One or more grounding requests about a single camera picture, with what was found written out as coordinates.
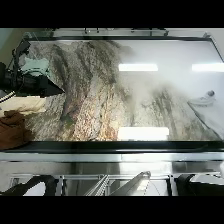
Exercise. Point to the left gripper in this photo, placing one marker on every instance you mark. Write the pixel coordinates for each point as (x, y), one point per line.
(33, 86)

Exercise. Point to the grey T-shirt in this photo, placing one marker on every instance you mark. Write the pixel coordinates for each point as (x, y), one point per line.
(213, 116)

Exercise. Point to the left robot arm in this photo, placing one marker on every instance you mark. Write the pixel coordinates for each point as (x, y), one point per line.
(8, 82)

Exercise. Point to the cream garment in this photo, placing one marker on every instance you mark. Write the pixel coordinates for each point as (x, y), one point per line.
(28, 105)

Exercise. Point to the light green garment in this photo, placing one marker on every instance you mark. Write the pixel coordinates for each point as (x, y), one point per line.
(36, 66)

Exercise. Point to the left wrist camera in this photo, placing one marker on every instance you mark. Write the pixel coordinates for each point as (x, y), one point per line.
(20, 51)

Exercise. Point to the silver frame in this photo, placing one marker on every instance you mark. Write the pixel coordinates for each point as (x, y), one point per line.
(100, 157)

